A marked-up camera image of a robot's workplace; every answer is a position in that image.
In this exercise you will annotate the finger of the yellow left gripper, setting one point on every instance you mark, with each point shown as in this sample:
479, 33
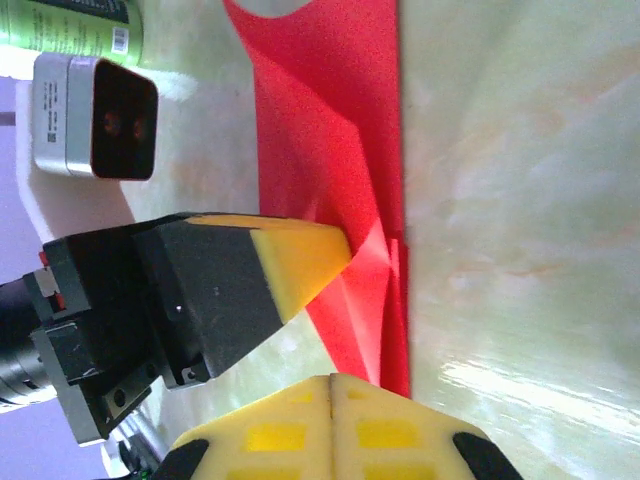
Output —
225, 290

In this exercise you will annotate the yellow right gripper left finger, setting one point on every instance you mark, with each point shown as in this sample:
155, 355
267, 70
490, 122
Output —
280, 435

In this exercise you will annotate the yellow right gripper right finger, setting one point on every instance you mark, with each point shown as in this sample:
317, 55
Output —
395, 435

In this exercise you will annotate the red cloth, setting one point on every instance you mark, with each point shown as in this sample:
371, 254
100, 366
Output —
320, 100

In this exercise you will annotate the green cylindrical can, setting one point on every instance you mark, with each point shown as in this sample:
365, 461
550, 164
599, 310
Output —
60, 25

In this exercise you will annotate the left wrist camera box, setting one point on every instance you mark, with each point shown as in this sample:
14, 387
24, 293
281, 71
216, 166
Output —
120, 120

